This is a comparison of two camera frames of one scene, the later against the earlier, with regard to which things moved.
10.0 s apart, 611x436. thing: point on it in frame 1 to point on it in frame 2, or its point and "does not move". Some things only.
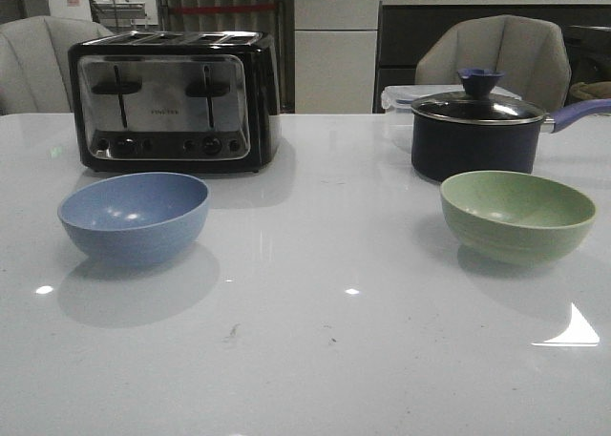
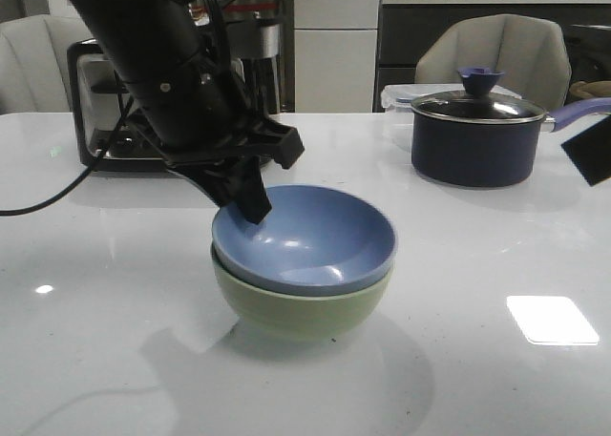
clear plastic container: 398,99 does not move
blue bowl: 136,218 to 317,240
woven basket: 580,91 does not move
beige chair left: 34,70 does not move
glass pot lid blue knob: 477,106 does not move
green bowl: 500,218 to 296,314
